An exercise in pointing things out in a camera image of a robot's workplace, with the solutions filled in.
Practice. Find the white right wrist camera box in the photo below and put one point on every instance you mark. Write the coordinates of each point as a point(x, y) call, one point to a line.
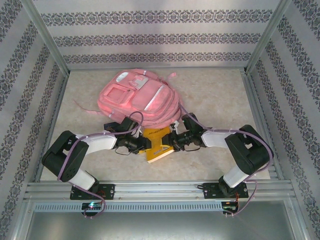
point(175, 126)

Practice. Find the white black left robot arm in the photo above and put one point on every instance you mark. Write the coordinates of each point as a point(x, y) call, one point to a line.
point(100, 143)

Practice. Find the long aluminium base rail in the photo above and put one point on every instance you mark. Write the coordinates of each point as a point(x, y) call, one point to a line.
point(155, 191)

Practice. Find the yellow book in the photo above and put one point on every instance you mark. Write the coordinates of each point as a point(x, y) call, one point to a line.
point(156, 142)

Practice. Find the grey sheet metal panel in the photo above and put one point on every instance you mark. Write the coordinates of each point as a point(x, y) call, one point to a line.
point(155, 227)

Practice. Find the controller board with LED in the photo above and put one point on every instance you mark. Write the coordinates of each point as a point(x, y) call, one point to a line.
point(91, 206)
point(230, 207)

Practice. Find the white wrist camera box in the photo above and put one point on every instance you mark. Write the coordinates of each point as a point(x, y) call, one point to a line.
point(175, 126)
point(136, 132)

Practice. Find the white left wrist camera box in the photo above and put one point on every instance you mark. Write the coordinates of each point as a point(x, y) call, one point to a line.
point(136, 132)

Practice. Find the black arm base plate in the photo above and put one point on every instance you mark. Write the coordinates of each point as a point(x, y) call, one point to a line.
point(210, 191)
point(108, 192)

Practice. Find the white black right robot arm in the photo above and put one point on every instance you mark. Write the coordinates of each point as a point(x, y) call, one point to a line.
point(215, 138)

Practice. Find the aluminium side rail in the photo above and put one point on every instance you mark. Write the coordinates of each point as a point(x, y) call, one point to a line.
point(55, 112)
point(252, 90)

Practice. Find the pink school backpack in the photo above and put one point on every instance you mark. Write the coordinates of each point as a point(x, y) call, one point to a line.
point(140, 100)

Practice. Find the aluminium frame post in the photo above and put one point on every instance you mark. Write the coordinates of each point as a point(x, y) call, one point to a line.
point(44, 32)
point(270, 32)

